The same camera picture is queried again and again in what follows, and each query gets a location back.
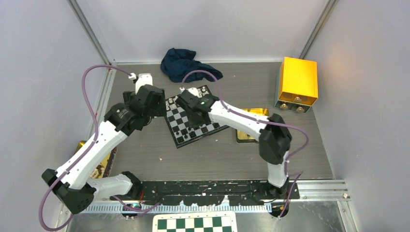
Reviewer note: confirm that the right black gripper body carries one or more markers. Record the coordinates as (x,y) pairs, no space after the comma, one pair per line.
(194,122)

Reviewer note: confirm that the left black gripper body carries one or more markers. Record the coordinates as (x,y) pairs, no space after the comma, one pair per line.
(159,110)

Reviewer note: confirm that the black white chess board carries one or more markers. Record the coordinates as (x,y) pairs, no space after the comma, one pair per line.
(177,121)

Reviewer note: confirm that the gold tin with black pieces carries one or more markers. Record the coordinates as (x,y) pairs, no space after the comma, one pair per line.
(242,137)

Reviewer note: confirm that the orange drawer box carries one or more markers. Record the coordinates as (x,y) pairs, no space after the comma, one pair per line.
(296,85)

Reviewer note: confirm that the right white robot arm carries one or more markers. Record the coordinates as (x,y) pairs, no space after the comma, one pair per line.
(273,138)

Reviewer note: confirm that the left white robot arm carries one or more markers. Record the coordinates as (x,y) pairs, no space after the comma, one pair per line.
(71,182)

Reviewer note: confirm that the gold tin with white pieces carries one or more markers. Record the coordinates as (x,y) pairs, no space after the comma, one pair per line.
(104,168)

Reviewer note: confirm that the green white checker board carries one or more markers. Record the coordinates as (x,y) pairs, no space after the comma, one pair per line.
(217,221)

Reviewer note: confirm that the dark blue cloth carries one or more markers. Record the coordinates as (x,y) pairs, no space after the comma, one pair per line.
(177,63)

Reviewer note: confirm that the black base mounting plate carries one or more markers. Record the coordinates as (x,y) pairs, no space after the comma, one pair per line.
(209,193)

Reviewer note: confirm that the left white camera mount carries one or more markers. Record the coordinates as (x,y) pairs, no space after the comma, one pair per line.
(140,80)

